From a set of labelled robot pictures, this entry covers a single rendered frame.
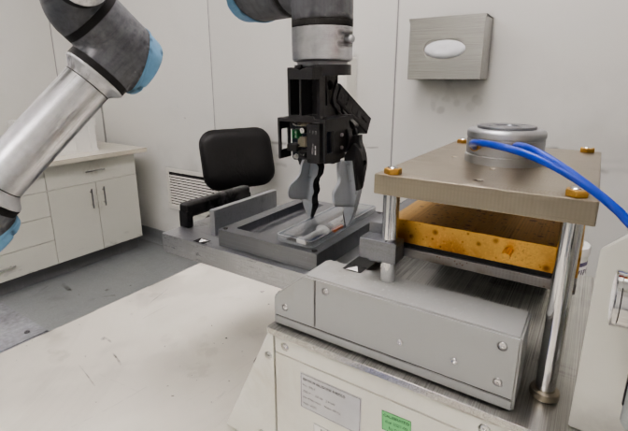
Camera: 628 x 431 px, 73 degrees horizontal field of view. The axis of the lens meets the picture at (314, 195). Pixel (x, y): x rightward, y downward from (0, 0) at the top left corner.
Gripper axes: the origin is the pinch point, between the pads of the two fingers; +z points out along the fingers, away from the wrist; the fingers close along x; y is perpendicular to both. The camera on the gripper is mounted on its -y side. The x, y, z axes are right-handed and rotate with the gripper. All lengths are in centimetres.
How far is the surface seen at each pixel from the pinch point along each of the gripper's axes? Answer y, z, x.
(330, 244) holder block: 6.4, 1.8, 3.7
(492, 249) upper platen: 10.1, -3.3, 23.4
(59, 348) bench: 21, 26, -42
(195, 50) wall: -144, -34, -185
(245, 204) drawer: 0.7, 1.2, -15.7
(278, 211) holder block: -1.2, 2.1, -10.6
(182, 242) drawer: 11.0, 4.9, -19.0
